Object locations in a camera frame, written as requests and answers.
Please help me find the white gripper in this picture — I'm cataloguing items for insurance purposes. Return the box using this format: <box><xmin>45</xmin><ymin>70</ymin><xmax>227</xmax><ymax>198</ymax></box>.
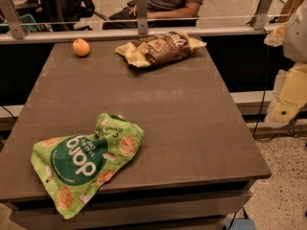
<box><xmin>264</xmin><ymin>6</ymin><xmax>307</xmax><ymax>125</ymax></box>

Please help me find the green rice chip bag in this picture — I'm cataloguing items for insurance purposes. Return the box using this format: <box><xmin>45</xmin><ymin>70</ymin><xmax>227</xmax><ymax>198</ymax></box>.
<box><xmin>31</xmin><ymin>113</ymin><xmax>145</xmax><ymax>219</ymax></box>

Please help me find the brown chip bag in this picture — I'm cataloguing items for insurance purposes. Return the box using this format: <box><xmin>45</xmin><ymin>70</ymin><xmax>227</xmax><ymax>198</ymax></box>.
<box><xmin>115</xmin><ymin>31</ymin><xmax>206</xmax><ymax>68</ymax></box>

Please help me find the seated person in grey shirt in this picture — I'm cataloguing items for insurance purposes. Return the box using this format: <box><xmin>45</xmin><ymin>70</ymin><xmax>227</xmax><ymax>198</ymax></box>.
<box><xmin>127</xmin><ymin>0</ymin><xmax>206</xmax><ymax>20</ymax></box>

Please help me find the black keyboard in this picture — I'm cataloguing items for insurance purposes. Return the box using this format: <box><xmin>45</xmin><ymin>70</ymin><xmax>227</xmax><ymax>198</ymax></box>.
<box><xmin>109</xmin><ymin>7</ymin><xmax>136</xmax><ymax>20</ymax></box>

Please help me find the orange fruit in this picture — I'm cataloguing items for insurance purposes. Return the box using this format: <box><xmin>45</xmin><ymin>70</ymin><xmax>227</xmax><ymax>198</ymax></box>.
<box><xmin>73</xmin><ymin>38</ymin><xmax>90</xmax><ymax>57</ymax></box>

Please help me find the black office chair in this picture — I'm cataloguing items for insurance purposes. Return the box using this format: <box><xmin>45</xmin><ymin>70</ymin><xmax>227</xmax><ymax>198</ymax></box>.
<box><xmin>38</xmin><ymin>0</ymin><xmax>107</xmax><ymax>32</ymax></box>

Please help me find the green crate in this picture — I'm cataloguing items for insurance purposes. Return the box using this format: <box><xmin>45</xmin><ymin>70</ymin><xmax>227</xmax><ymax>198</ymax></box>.
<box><xmin>0</xmin><ymin>13</ymin><xmax>41</xmax><ymax>34</ymax></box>

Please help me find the black hanging cable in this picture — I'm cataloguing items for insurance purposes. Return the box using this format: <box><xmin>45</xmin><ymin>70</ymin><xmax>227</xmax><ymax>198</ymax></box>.
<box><xmin>251</xmin><ymin>29</ymin><xmax>298</xmax><ymax>142</ymax></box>

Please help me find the middle metal glass bracket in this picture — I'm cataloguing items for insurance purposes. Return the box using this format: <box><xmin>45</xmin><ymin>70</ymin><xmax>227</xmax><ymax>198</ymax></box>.
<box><xmin>136</xmin><ymin>0</ymin><xmax>148</xmax><ymax>35</ymax></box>

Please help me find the left metal glass bracket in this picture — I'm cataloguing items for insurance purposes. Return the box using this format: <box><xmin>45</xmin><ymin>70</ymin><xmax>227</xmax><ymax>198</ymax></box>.
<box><xmin>0</xmin><ymin>0</ymin><xmax>27</xmax><ymax>39</ymax></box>

